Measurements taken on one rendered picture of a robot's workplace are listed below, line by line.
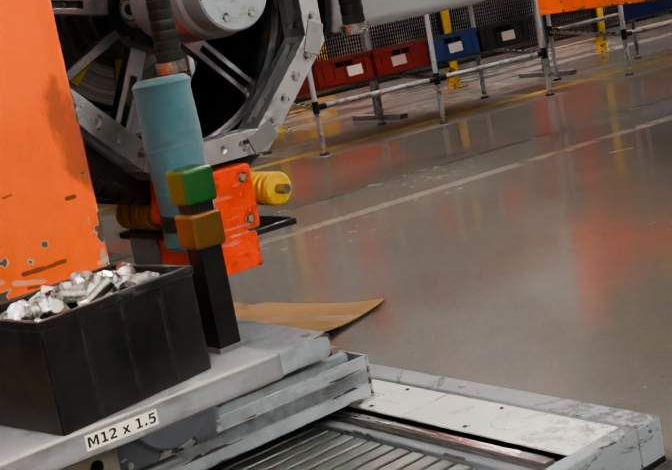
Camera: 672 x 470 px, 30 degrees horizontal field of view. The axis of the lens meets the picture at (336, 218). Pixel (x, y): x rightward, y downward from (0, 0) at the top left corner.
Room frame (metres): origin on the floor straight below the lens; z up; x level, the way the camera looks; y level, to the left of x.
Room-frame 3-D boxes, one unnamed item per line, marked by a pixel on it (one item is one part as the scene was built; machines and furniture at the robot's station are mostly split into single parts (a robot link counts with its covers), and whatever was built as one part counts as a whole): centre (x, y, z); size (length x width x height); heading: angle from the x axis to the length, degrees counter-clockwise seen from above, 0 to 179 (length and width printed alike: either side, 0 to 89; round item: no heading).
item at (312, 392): (2.19, 0.30, 0.13); 0.50 x 0.36 x 0.10; 128
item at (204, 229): (1.37, 0.15, 0.59); 0.04 x 0.04 x 0.04; 38
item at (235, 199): (2.08, 0.22, 0.48); 0.16 x 0.12 x 0.17; 38
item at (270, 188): (2.21, 0.16, 0.51); 0.29 x 0.06 x 0.06; 38
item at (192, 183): (1.37, 0.15, 0.64); 0.04 x 0.04 x 0.04; 38
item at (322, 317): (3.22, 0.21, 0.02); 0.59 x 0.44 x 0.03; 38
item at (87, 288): (1.28, 0.28, 0.51); 0.20 x 0.14 x 0.13; 137
